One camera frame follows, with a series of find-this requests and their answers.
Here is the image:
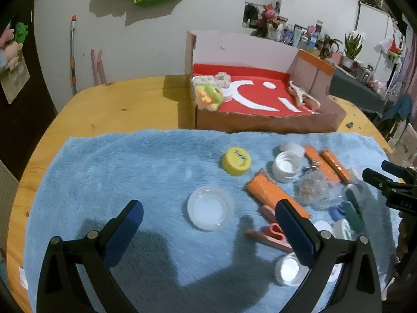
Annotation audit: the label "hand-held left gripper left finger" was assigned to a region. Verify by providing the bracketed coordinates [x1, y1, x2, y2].
[37, 200, 144, 313]

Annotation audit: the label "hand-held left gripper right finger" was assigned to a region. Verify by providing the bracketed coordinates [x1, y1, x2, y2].
[274, 199, 382, 313]

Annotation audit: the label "yellow and green plush toy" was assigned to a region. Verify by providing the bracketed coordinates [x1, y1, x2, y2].
[195, 84, 225, 111]

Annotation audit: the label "red printed paper liner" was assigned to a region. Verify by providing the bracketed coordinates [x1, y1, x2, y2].
[192, 63, 321, 118]

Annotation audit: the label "potted green plant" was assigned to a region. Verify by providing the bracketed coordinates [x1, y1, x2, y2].
[344, 31, 364, 67]

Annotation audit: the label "dark green tablecloth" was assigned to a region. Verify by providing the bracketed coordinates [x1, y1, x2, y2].
[329, 67, 391, 115]

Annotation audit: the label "blue cloth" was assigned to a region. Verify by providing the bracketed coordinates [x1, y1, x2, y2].
[383, 94, 413, 121]

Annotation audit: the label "hanging paper sheet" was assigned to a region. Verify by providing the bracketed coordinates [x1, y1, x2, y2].
[0, 62, 31, 105]

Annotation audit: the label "grey stick with orange bands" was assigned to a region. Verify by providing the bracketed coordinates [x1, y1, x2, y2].
[69, 15, 79, 97]

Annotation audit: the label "row of bottles and jars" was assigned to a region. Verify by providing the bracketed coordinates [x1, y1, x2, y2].
[267, 20, 328, 56]

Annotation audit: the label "white cabinet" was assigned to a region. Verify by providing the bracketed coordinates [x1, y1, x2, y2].
[355, 0, 401, 69]

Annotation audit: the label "blue fluffy mat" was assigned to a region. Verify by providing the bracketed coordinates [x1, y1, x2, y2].
[22, 129, 403, 313]

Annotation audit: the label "pink clothes clip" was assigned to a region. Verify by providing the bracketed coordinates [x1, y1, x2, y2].
[245, 204, 295, 253]

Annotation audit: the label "translucent round lid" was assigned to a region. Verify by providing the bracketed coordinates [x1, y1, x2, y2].
[187, 185, 235, 232]

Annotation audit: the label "blue plastic cap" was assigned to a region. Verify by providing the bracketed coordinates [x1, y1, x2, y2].
[329, 205, 347, 222]

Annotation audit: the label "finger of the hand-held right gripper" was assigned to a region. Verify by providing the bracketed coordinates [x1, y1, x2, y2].
[381, 160, 417, 185]
[363, 168, 417, 199]

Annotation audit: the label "yellow plastic cap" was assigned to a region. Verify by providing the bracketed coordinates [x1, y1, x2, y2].
[222, 147, 252, 176]

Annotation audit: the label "white lid with green label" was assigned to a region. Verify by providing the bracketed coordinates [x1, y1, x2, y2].
[332, 219, 355, 240]

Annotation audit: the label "cardboard box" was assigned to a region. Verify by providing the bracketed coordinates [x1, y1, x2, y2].
[185, 30, 347, 134]

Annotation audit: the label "clear round container with beads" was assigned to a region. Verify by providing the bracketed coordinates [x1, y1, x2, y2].
[295, 172, 326, 207]

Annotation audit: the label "clear rectangular plastic box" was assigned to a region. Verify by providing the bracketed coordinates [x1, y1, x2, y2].
[313, 184, 347, 211]

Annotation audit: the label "white ribbed screw cap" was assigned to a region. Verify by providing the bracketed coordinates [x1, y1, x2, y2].
[272, 152, 302, 183]

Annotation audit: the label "pink sticks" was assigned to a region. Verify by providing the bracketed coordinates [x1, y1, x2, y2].
[90, 50, 106, 85]

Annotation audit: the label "person's right hand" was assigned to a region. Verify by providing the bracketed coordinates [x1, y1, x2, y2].
[395, 214, 417, 264]

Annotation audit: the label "green clothes clip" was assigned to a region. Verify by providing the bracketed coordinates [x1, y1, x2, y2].
[344, 184, 365, 233]

